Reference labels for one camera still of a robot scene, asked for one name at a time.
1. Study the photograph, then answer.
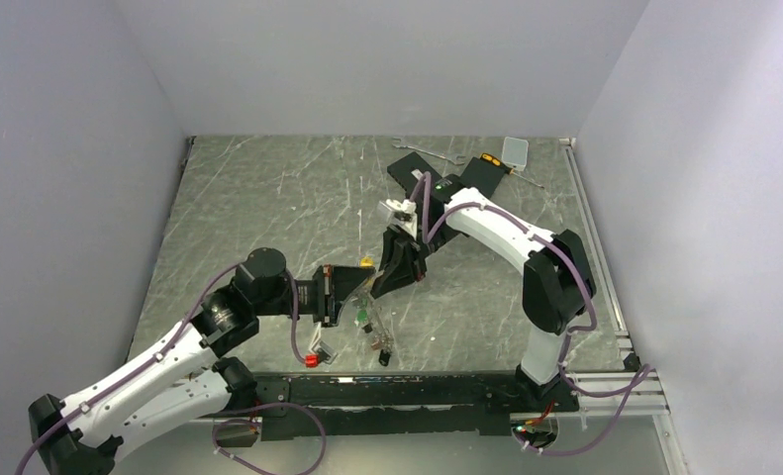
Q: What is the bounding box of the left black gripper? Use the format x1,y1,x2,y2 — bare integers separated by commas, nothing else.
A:
254,262,372,327

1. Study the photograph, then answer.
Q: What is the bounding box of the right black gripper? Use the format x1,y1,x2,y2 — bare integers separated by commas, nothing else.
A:
371,222,462,298

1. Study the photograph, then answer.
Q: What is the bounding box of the black key tag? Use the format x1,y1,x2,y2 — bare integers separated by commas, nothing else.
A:
378,349,392,367

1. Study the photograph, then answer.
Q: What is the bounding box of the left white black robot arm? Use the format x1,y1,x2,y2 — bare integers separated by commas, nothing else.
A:
16,247,375,474

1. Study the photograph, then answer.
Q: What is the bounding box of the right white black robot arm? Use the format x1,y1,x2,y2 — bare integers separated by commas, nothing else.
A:
370,172,596,411

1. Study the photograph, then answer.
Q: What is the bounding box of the black box with white label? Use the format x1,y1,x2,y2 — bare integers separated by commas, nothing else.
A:
386,152,449,204

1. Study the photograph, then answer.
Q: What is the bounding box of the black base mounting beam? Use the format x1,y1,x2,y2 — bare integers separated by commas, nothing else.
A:
213,370,579,441

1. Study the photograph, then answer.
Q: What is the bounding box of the silver wrench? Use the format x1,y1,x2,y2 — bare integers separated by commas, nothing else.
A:
392,137,468,165

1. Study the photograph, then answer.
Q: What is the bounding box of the plain black box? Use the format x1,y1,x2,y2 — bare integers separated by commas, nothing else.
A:
459,153,507,198

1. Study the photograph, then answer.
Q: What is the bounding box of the clear plastic container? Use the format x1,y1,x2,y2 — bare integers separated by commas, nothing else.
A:
501,137,530,171

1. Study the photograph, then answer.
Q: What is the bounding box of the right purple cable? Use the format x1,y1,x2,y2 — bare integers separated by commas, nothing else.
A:
407,171,658,458

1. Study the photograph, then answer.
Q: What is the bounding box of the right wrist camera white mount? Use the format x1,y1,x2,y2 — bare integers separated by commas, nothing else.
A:
377,199,418,233

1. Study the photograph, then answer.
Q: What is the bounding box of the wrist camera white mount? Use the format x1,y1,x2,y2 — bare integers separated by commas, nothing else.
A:
304,323,338,368
377,199,418,233

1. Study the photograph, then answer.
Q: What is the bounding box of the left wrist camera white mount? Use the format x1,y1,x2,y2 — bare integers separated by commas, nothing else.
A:
304,323,338,368

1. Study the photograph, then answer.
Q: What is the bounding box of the yellow black handled screwdriver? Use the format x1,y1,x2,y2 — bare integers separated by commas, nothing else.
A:
479,153,544,189

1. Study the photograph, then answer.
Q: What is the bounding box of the aluminium frame rail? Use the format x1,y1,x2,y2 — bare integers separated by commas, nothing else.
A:
569,370,669,417

